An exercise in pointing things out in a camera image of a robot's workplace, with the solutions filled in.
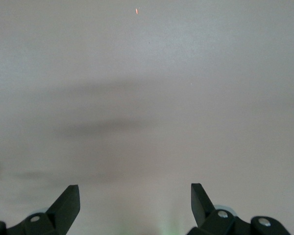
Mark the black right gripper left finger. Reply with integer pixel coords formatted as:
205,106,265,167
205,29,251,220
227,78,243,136
6,185,80,235

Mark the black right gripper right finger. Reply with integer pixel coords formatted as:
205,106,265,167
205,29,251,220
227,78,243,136
187,183,252,235

